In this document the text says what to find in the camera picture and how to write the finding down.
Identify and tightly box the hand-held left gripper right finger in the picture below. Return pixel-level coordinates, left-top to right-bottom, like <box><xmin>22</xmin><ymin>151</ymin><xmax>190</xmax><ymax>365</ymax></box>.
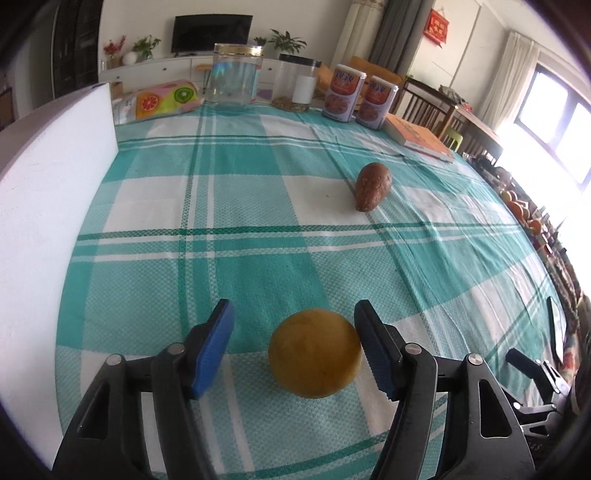
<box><xmin>354</xmin><ymin>299</ymin><xmax>536</xmax><ymax>480</ymax></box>

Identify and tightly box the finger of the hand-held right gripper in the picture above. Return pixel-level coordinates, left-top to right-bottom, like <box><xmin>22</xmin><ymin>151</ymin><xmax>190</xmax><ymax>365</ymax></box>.
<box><xmin>505</xmin><ymin>348</ymin><xmax>571</xmax><ymax>398</ymax></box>

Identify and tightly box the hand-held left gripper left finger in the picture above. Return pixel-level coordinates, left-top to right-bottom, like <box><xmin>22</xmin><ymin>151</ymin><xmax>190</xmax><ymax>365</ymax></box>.
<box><xmin>53</xmin><ymin>298</ymin><xmax>235</xmax><ymax>480</ymax></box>

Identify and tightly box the yellow apple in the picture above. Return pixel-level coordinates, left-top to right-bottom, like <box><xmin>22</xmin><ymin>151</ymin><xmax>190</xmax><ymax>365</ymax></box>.
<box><xmin>268</xmin><ymin>308</ymin><xmax>363</xmax><ymax>400</ymax></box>

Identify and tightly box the brown sweet potato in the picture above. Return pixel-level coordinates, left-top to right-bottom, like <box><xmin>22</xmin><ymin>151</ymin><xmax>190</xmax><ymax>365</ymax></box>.
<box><xmin>355</xmin><ymin>162</ymin><xmax>393</xmax><ymax>212</ymax></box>

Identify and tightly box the green plaid tablecloth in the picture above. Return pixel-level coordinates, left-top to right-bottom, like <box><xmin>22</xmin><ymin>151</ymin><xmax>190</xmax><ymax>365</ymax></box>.
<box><xmin>54</xmin><ymin>99</ymin><xmax>578</xmax><ymax>480</ymax></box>

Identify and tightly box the white foam board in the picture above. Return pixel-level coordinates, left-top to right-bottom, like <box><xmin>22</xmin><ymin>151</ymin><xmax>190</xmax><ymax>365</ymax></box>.
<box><xmin>0</xmin><ymin>82</ymin><xmax>118</xmax><ymax>467</ymax></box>

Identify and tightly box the orange cover book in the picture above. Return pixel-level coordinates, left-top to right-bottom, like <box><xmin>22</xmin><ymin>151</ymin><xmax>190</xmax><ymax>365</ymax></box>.
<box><xmin>384</xmin><ymin>114</ymin><xmax>455</xmax><ymax>163</ymax></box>

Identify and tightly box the window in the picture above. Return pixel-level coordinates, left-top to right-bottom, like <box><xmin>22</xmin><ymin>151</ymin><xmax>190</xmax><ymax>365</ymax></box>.
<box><xmin>512</xmin><ymin>65</ymin><xmax>591</xmax><ymax>185</ymax></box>

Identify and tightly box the orange label can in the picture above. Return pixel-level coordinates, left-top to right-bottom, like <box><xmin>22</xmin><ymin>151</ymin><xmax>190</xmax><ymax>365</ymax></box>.
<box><xmin>355</xmin><ymin>75</ymin><xmax>399</xmax><ymax>130</ymax></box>
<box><xmin>322</xmin><ymin>65</ymin><xmax>368</xmax><ymax>124</ymax></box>

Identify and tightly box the wooden chair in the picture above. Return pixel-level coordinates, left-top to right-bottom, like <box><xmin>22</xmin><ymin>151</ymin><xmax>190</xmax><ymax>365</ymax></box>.
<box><xmin>390</xmin><ymin>76</ymin><xmax>458</xmax><ymax>139</ymax></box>

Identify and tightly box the fruit print tissue pack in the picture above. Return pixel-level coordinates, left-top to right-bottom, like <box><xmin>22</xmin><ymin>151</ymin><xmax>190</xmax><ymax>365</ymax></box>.
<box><xmin>113</xmin><ymin>79</ymin><xmax>206</xmax><ymax>125</ymax></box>

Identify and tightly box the clear glass jar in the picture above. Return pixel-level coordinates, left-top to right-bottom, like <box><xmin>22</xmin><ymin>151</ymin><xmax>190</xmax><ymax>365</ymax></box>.
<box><xmin>204</xmin><ymin>43</ymin><xmax>265</xmax><ymax>107</ymax></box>

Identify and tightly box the black lidded plastic jar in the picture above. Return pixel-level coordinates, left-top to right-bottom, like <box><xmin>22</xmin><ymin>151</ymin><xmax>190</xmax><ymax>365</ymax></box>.
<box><xmin>271</xmin><ymin>54</ymin><xmax>322</xmax><ymax>113</ymax></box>

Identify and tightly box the white low cabinet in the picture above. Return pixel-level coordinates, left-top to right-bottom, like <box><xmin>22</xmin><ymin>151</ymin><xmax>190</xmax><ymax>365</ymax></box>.
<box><xmin>97</xmin><ymin>51</ymin><xmax>287</xmax><ymax>90</ymax></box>

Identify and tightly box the cream window curtain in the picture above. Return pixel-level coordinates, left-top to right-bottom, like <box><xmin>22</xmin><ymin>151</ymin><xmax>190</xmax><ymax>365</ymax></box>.
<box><xmin>480</xmin><ymin>30</ymin><xmax>541</xmax><ymax>132</ymax></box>

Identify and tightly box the green plant in vase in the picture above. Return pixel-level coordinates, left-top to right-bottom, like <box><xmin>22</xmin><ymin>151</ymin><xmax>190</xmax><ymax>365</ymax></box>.
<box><xmin>122</xmin><ymin>35</ymin><xmax>162</xmax><ymax>65</ymax></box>

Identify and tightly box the grey curtain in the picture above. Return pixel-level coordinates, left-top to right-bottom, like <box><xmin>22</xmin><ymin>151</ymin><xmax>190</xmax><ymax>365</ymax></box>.
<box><xmin>369</xmin><ymin>0</ymin><xmax>423</xmax><ymax>77</ymax></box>

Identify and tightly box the green leafy potted plant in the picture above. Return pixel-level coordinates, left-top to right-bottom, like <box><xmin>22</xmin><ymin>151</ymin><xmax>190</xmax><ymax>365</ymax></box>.
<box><xmin>268</xmin><ymin>29</ymin><xmax>308</xmax><ymax>58</ymax></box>

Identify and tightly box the black television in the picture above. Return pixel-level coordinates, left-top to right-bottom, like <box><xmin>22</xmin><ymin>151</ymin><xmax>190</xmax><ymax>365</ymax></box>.
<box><xmin>171</xmin><ymin>15</ymin><xmax>254</xmax><ymax>54</ymax></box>

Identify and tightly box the red flower bouquet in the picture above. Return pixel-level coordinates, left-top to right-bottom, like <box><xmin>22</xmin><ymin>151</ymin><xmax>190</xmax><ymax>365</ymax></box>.
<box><xmin>102</xmin><ymin>36</ymin><xmax>126</xmax><ymax>70</ymax></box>

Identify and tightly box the white curtain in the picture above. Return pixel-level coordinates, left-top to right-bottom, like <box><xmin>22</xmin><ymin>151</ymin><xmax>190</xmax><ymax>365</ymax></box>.
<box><xmin>337</xmin><ymin>0</ymin><xmax>384</xmax><ymax>70</ymax></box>

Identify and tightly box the black tall cabinet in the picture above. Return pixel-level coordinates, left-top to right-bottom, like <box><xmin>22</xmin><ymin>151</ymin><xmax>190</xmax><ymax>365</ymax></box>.
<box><xmin>51</xmin><ymin>0</ymin><xmax>102</xmax><ymax>100</ymax></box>

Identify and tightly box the red wall decoration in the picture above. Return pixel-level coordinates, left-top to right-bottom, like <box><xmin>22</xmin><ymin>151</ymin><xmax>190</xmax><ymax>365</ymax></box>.
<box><xmin>424</xmin><ymin>8</ymin><xmax>451</xmax><ymax>47</ymax></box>

